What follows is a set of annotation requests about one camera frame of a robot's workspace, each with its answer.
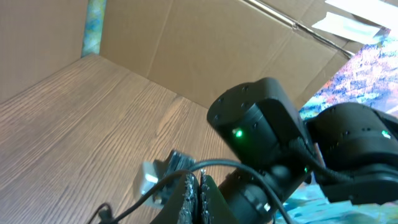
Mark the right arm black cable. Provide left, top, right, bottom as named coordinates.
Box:
left=289, top=138, right=355, bottom=184

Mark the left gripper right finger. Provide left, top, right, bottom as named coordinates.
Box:
left=198, top=169, right=239, bottom=224

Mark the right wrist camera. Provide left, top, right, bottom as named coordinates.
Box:
left=132, top=160, right=164, bottom=201

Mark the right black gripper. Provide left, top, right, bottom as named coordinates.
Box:
left=154, top=149, right=197, bottom=203

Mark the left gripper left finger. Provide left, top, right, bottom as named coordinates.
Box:
left=150, top=173, right=199, bottom=224

